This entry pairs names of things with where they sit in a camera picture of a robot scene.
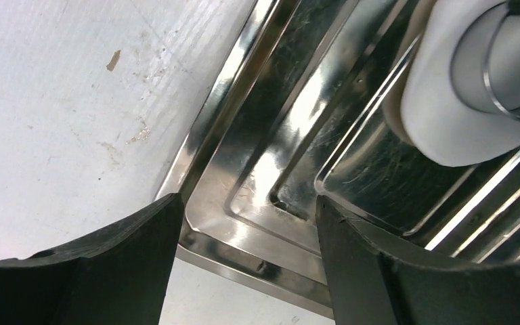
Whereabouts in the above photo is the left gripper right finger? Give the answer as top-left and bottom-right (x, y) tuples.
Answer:
(316, 196), (520, 324)

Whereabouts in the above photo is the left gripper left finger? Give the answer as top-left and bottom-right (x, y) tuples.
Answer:
(0, 194), (184, 324)

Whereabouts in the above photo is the stainless steel tray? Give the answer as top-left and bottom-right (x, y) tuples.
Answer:
(158, 1), (520, 320)

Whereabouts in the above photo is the white dough piece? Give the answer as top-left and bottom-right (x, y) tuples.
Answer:
(383, 1), (520, 167)

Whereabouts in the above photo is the round clear sticker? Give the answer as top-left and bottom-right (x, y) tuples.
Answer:
(450, 1), (520, 121)

